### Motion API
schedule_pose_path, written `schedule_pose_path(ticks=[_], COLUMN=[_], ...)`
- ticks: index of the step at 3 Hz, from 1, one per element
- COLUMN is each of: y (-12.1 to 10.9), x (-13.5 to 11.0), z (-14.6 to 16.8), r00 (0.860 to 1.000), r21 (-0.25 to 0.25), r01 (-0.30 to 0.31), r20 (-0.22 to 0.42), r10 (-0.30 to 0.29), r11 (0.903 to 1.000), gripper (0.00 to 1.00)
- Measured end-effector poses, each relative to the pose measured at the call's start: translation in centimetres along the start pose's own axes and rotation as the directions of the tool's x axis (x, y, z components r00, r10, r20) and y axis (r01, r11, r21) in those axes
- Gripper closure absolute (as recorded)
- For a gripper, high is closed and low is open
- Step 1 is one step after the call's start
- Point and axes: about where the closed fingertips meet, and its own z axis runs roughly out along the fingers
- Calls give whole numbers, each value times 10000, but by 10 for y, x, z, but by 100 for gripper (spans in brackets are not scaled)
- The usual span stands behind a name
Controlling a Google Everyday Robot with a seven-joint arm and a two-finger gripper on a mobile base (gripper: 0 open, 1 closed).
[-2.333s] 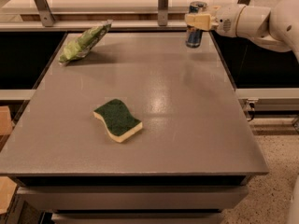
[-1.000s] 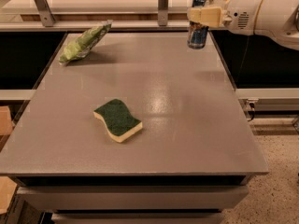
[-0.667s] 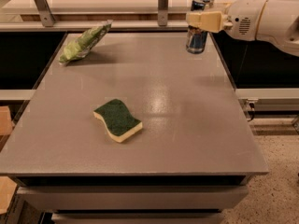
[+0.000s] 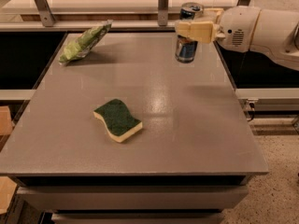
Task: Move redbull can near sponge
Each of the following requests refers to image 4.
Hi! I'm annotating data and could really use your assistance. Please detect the green and yellow sponge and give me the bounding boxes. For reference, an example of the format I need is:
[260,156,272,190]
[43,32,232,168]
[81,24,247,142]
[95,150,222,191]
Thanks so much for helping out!
[93,99,143,143]

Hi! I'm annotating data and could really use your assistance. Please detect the grey lower drawer front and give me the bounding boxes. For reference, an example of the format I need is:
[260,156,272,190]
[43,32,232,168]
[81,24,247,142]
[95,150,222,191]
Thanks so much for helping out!
[51,213,223,224]

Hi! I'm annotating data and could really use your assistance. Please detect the grey upper drawer front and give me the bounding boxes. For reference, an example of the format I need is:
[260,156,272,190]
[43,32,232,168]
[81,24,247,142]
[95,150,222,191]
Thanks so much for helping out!
[18,186,249,210]

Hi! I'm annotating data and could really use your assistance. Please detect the green chip bag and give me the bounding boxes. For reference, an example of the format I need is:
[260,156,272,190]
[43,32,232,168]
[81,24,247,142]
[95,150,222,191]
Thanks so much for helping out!
[59,20,112,65]

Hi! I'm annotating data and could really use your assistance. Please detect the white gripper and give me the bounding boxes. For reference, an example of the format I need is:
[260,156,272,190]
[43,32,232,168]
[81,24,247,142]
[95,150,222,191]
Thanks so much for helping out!
[175,6,261,52]

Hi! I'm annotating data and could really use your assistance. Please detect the left metal bracket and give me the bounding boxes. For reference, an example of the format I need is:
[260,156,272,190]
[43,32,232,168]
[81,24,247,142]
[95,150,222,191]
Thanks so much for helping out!
[34,0,55,27]

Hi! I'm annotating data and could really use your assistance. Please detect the grey drawer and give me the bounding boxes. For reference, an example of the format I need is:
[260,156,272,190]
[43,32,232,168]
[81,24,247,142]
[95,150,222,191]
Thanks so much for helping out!
[51,213,223,224]
[18,186,249,210]

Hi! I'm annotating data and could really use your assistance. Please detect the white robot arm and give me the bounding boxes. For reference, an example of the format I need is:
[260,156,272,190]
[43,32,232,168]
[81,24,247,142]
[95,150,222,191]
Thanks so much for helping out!
[175,6,299,71]

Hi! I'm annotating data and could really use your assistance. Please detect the blue Red Bull can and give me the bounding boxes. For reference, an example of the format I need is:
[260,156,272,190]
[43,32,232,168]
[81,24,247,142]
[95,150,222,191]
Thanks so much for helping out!
[175,2,204,63]

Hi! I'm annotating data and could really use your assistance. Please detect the cardboard box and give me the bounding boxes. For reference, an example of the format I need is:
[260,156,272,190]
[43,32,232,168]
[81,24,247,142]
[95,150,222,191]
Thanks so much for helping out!
[0,105,18,216]

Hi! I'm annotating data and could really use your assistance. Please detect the middle metal bracket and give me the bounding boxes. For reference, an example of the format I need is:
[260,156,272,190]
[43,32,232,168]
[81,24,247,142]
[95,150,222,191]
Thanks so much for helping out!
[157,0,168,26]

